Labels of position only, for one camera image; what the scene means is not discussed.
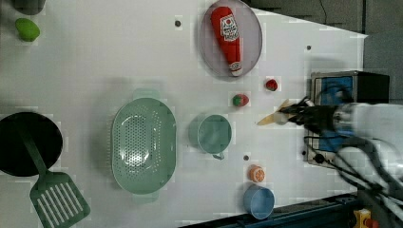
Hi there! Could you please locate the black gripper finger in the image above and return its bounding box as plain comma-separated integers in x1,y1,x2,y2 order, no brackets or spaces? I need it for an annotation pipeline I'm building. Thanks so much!
279,98,314,114

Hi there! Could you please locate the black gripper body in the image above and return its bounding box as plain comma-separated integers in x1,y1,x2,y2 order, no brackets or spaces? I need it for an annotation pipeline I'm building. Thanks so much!
289,104,337,134

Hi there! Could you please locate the yellow plush peeled banana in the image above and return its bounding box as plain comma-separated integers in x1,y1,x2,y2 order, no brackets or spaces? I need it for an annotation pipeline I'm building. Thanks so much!
258,100,292,125

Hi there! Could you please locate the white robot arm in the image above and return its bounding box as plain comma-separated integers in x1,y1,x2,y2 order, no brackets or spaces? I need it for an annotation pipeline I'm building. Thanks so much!
279,99,402,219

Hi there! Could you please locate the black toaster oven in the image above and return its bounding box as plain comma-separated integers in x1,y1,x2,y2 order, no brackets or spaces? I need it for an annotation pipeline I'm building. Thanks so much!
305,70,390,168

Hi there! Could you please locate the dark red plush strawberry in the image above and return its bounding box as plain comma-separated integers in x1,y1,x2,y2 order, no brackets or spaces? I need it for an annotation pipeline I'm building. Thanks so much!
265,79,278,91

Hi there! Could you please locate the light red plush strawberry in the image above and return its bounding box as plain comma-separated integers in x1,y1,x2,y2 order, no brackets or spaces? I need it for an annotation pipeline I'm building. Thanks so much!
232,94,249,107

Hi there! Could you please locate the plush orange slice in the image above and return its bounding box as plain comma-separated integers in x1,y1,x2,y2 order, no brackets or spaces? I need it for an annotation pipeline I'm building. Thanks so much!
248,165,265,182

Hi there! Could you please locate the blue crate under table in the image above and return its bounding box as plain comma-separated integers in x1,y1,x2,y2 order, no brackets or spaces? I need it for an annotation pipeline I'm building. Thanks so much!
181,194,363,228

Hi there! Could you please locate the grey round plate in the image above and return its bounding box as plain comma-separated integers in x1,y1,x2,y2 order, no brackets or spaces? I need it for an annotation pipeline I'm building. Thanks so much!
199,0,262,77

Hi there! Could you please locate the blue bowl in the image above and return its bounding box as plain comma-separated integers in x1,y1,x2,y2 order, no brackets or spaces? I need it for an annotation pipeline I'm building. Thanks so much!
243,184,275,219

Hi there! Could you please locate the red plush ketchup bottle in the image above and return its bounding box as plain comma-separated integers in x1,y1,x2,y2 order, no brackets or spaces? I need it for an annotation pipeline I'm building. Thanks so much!
210,7,243,77

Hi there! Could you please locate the green colander basket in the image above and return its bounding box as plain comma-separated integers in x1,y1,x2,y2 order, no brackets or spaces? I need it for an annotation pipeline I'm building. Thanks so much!
111,88,177,203

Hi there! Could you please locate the green slotted spatula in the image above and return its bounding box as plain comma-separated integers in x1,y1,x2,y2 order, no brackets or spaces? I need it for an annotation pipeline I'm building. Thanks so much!
18,126,90,228

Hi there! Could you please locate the green plush lime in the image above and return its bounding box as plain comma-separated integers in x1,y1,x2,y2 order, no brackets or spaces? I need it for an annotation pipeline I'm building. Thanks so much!
15,18,41,42

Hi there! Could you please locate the black cylinder upper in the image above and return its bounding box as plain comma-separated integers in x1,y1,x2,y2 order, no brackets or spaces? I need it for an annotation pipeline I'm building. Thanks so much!
11,0,46,15

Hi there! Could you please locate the black frying pan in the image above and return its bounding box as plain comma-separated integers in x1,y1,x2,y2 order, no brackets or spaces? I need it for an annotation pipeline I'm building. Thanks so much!
0,112,63,177

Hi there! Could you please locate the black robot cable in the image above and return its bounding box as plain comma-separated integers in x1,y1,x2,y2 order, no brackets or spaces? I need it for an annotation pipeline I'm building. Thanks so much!
302,85,403,207

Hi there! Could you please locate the green cup with handle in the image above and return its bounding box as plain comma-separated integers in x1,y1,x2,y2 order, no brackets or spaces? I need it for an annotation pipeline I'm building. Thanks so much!
188,114,232,161

